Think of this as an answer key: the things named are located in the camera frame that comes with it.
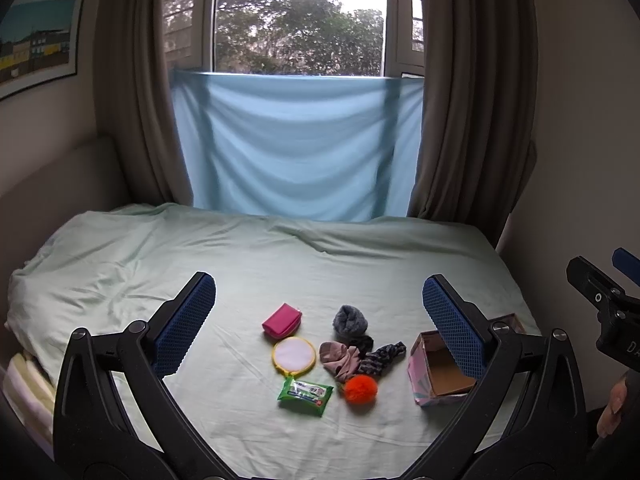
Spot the black patterned scrunchie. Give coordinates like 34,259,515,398
357,341,407,377

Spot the orange fluffy pompom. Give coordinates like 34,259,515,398
343,375,378,405

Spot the dark black scrunchie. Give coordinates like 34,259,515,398
347,334,374,359

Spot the yellow rimmed white round pad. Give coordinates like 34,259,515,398
271,337,317,377

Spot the pink zip pouch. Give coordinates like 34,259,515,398
262,302,303,340

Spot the green wet wipes pack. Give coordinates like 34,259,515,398
278,377,334,416

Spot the pink beige scrunchie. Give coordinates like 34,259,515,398
318,341,360,384

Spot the grey fluffy ear muff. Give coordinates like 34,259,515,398
332,304,368,338

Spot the person's right hand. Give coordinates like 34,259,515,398
597,370,637,439

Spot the folded yellow white bedding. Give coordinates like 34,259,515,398
2,352,55,445

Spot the cardboard box pink lining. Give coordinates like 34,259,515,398
406,312,527,408

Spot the brown right curtain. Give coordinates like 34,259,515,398
408,0,538,245

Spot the brown curtain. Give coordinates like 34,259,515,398
93,0,193,205
408,0,538,245

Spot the light green bed sheet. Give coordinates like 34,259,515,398
8,205,537,479

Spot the light blue hanging cloth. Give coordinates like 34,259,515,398
170,70,423,222

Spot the brown left curtain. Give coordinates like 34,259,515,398
93,0,193,205

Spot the window with white frame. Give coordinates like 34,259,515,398
162,0,424,77

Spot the framed wall picture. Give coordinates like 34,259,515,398
0,0,85,100

